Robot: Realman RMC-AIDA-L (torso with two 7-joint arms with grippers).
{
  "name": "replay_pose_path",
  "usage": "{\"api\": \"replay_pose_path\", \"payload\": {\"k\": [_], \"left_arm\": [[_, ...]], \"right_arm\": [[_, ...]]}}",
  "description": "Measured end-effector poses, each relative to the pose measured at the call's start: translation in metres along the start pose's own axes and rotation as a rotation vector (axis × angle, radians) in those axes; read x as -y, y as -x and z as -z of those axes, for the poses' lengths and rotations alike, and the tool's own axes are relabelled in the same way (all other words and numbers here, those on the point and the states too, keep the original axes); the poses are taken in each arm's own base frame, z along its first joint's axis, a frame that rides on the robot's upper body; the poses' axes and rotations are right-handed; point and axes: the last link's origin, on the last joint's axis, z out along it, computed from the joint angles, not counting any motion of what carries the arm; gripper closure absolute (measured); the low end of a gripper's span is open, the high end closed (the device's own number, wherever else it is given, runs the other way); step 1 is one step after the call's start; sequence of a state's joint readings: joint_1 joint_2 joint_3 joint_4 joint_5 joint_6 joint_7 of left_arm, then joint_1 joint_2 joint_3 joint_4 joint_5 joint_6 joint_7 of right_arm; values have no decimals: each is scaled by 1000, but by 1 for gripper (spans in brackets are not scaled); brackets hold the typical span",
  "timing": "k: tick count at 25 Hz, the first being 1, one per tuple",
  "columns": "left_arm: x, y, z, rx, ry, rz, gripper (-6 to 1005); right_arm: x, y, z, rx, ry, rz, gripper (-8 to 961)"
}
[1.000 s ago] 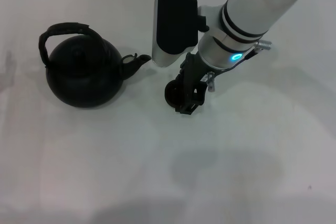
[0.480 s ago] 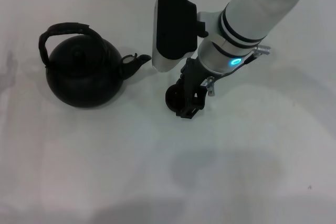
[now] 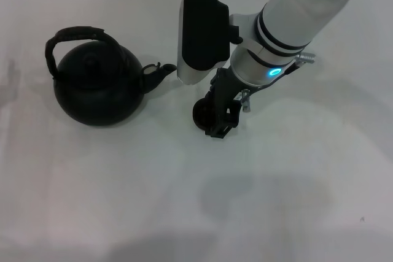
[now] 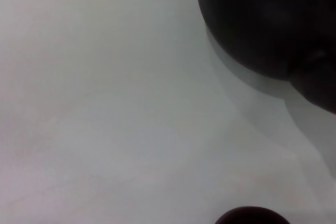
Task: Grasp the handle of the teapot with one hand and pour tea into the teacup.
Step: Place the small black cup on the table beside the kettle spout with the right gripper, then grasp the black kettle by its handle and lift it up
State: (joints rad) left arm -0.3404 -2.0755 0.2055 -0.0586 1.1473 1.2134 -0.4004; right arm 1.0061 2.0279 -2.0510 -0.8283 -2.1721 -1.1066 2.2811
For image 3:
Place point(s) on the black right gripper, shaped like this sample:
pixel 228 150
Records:
pixel 225 90

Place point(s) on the small dark teacup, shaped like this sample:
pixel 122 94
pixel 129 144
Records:
pixel 201 114

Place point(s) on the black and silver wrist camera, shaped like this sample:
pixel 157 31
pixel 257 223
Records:
pixel 204 29

